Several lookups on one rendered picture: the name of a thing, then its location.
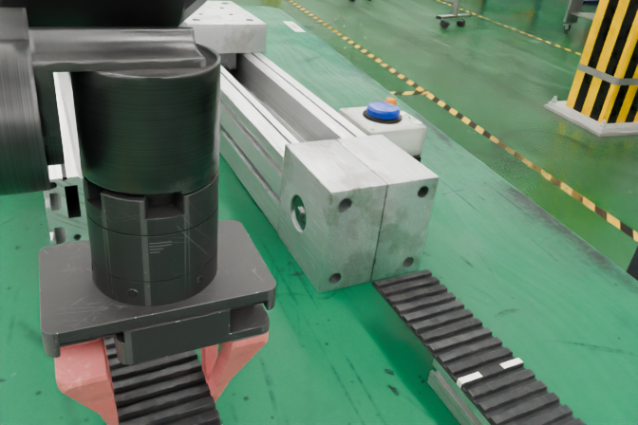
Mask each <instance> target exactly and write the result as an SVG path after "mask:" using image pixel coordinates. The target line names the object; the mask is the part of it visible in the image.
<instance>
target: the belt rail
mask: <svg viewBox="0 0 638 425"><path fill-rule="evenodd" d="M432 364H433V365H434V367H435V368H436V369H437V370H438V371H435V372H434V370H430V374H429V378H428V381H427V383H428V384H429V385H430V386H431V388H432V389H433V390H434V391H435V393H436V394H437V395H438V396H439V398H440V399H441V401H442V402H443V403H444V404H445V406H446V407H447V408H448V409H449V411H450V412H451V413H452V414H453V416H454V417H455V418H456V419H457V421H458V422H459V423H460V425H491V424H490V423H489V422H488V421H487V419H486V418H485V417H484V416H483V415H482V414H481V412H480V411H479V410H478V409H477V407H476V406H475V405H474V404H473V403H472V402H471V400H470V399H469V398H468V397H467V396H466V395H465V394H464V393H463V392H462V390H461V389H460V388H459V386H458V385H457V384H456V383H455V382H454V381H453V380H452V379H451V378H450V376H449V375H448V374H447V373H446V372H445V370H444V369H443V368H442V367H441V366H440V364H439V363H438V362H437V361H436V360H435V358H434V359H433V362H432Z"/></svg>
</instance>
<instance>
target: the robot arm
mask: <svg viewBox="0 0 638 425"><path fill-rule="evenodd" d="M207 1H208V0H0V195H8V194H23V193H32V192H41V191H49V190H51V186H50V177H49V169H48V166H51V165H61V164H65V157H64V149H63V142H62V134H61V126H60V119H59V112H58V104H57V97H56V89H55V82H54V75H53V72H70V78H71V86H72V94H73V102H74V111H75V120H76V127H77V136H78V144H79V153H80V161H81V169H82V178H83V186H84V202H85V210H86V219H87V226H88V235H89V240H84V241H78V242H71V243H64V244H58V245H51V246H47V247H44V248H42V249H41V250H40V251H39V290H40V327H41V333H42V339H43V344H44V349H45V353H46V354H47V355H48V356H49V357H52V358H54V359H55V376H56V382H57V385H58V387H59V390H60V391H61V392H62V393H63V394H65V395H67V396H68V397H71V398H73V399H74V400H76V401H78V402H79V403H81V404H83V405H84V406H85V407H87V408H89V409H91V410H92V411H94V412H96V413H98V414H99V415H100V416H101V417H102V419H103V421H104V422H105V423H106V425H119V420H118V414H117V407H116V402H115V396H114V390H113V383H112V378H111V373H110V368H109V363H108V357H107V353H106V348H105V342H104V337H106V336H111V335H114V341H115V345H116V351H117V357H118V360H119V362H121V363H122V364H126V365H131V364H136V363H140V362H145V361H149V360H155V359H159V358H163V357H168V356H172V355H176V354H179V353H183V352H188V351H192V350H196V349H199V348H201V366H202V371H203V372H204V375H205V378H206V383H208V385H209V388H210V394H211V397H213V398H214V401H215V403H216V401H217V399H218V398H219V396H220V395H221V393H222V392H223V390H224V389H225V387H226V386H227V384H228V383H229V381H230V380H231V379H232V378H233V376H234V375H235V374H236V373H237V372H238V371H239V370H240V369H241V368H242V367H243V366H244V365H245V364H246V363H247V362H248V361H249V360H250V359H251V358H252V357H253V356H254V355H255V354H256V353H257V352H258V351H259V350H260V349H261V348H262V347H263V346H264V345H265V344H266V343H267V342H268V338H269V328H270V317H269V315H268V313H267V311H266V309H267V310H268V311H269V310H271V309H273V307H274V302H275V291H276V282H275V280H274V278H273V277H272V274H271V273H270V271H269V269H268V267H267V266H266V264H265V262H264V261H263V259H262V257H261V255H260V254H259V252H258V250H257V249H256V247H255V245H254V243H253V241H252V239H251V238H250V236H249V234H248V233H247V232H246V230H245V228H244V227H243V225H242V223H241V222H239V221H237V220H233V219H229V220H222V221H218V177H219V169H218V166H219V125H220V72H221V58H220V55H219V54H218V53H217V52H216V51H214V50H213V49H211V48H209V47H207V46H203V45H200V44H197V43H196V40H195V32H194V29H193V28H192V27H179V25H180V24H182V23H183V22H184V21H185V20H186V19H187V18H188V17H190V16H191V15H192V14H193V13H194V12H195V11H197V10H198V9H199V8H200V7H201V6H202V5H204V4H205V3H206V2H207ZM262 303H263V304H264V305H263V304H262ZM264 306H265V307H266V309H265V307H264ZM220 343H221V348H220V351H219V353H218V355H217V349H218V345H219V344H220Z"/></svg>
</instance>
